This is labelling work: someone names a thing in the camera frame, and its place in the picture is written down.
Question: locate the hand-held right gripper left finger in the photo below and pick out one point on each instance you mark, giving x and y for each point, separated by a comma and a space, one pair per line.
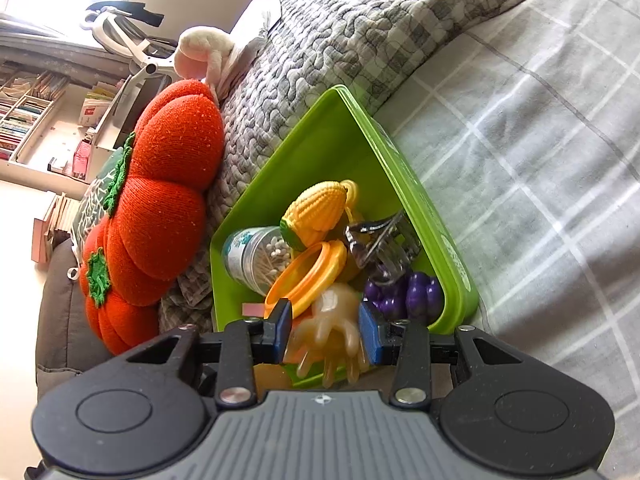
282, 334

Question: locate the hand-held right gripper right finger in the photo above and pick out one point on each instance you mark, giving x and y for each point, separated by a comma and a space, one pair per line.
371, 336

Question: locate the pink toy box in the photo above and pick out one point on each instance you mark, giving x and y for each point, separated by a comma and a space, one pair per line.
252, 310

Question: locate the brown rubber octopus toy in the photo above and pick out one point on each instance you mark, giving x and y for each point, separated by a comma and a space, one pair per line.
330, 330

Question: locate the purple grape toy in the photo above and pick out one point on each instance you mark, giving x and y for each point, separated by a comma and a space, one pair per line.
420, 295

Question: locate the orange pumpkin mold toy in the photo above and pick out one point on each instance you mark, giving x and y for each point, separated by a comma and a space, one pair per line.
310, 275

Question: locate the clear cotton swab jar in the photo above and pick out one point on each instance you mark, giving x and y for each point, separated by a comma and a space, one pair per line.
250, 257

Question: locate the clear hair claw clip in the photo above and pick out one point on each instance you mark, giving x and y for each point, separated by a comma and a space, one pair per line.
380, 250

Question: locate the yellow corn toy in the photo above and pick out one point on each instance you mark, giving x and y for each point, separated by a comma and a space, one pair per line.
315, 212

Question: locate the green plastic box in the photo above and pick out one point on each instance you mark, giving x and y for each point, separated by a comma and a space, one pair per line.
320, 150

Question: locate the grey checked pillow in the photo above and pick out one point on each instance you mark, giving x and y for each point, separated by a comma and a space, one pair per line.
350, 30
187, 290

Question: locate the orange pumpkin pillow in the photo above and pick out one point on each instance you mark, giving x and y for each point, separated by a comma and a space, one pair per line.
120, 320
170, 175

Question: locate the grey sofa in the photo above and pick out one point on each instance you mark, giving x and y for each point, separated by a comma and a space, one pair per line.
60, 320

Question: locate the green patterned cushion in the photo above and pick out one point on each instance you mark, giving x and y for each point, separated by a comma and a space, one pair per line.
95, 200

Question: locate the grey grid bed sheet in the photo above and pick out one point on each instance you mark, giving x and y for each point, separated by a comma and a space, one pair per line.
550, 160

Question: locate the stack of pink books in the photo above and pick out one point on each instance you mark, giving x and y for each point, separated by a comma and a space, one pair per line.
50, 227

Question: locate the white plush toy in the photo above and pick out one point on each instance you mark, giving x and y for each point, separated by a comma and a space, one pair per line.
200, 47

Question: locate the white office chair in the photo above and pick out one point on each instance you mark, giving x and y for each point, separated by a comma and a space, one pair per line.
135, 55

